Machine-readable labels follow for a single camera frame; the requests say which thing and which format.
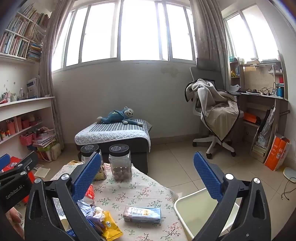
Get green box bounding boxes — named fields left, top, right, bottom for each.
left=37, top=144, right=53, bottom=153

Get wide window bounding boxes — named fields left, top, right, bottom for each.
left=51, top=0, right=197, bottom=71

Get paper sheet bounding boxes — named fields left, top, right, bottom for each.
left=34, top=167, right=51, bottom=178

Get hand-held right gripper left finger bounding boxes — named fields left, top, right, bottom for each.
left=24, top=152, right=109, bottom=241

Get clear jar with round nuts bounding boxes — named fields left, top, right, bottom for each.
left=109, top=144, right=133, bottom=181

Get yellow snack wrapper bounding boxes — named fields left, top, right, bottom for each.
left=101, top=210, right=123, bottom=241

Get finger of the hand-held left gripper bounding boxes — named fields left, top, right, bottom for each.
left=0, top=154, right=11, bottom=172
left=0, top=151, right=39, bottom=184

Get white plastic bin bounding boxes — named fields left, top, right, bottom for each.
left=174, top=187, right=240, bottom=241

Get beige blanket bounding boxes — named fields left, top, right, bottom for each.
left=184, top=79, right=240, bottom=142

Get narrow window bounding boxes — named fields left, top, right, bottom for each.
left=222, top=5, right=280, bottom=62

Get red box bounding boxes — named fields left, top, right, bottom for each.
left=5, top=156, right=36, bottom=202

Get dark snack wrapper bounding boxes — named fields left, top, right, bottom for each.
left=87, top=215, right=107, bottom=234

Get cream pouch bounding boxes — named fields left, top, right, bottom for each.
left=51, top=143, right=62, bottom=161

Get crumpled clear plastic wrapper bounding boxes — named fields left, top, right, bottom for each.
left=77, top=200, right=96, bottom=219

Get row of shelf books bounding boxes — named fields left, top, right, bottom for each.
left=0, top=2, right=50, bottom=63

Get white shelf unit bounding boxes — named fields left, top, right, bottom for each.
left=0, top=96, right=58, bottom=163

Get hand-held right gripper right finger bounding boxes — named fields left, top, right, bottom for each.
left=193, top=152, right=272, bottom=241

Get black floor cable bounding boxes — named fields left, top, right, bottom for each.
left=281, top=177, right=296, bottom=201

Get silver plastic bag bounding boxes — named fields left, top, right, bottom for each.
left=258, top=107, right=277, bottom=146

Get person's left hand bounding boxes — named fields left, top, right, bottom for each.
left=6, top=207, right=25, bottom=240

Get standing papers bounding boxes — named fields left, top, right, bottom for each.
left=26, top=76, right=41, bottom=99

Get dark grey ottoman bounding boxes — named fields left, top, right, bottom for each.
left=75, top=118, right=152, bottom=175

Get wooden desk with hutch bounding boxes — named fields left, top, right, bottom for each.
left=229, top=57, right=289, bottom=163

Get stack of floor books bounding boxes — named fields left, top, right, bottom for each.
left=251, top=142, right=266, bottom=160

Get grey curtain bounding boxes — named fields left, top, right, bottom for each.
left=38, top=0, right=77, bottom=151
left=190, top=0, right=229, bottom=91

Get white oval pad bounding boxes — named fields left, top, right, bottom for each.
left=282, top=167, right=296, bottom=183

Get red instant noodle cup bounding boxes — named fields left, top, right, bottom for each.
left=84, top=184, right=96, bottom=204

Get pink basket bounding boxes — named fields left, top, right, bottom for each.
left=19, top=134, right=35, bottom=146

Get clear jar with green packet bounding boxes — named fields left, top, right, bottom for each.
left=80, top=144, right=107, bottom=181

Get blue monkey plush toy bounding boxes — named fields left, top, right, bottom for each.
left=96, top=106, right=144, bottom=127

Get white office chair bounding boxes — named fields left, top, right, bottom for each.
left=190, top=58, right=244, bottom=159

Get striped quilted mat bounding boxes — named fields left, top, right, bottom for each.
left=74, top=118, right=152, bottom=149

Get floral tablecloth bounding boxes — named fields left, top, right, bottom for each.
left=50, top=161, right=189, bottom=241

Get orange white box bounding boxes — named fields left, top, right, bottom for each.
left=264, top=134, right=290, bottom=171

